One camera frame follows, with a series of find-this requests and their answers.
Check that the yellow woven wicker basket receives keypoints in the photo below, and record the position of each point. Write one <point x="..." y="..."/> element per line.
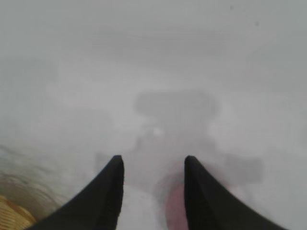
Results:
<point x="13" y="215"/>

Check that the pink peach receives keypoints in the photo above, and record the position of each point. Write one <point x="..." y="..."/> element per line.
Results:
<point x="175" y="208"/>

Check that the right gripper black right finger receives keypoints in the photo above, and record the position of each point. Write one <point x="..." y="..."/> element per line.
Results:
<point x="211" y="208"/>

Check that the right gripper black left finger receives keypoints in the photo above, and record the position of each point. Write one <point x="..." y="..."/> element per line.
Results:
<point x="96" y="206"/>

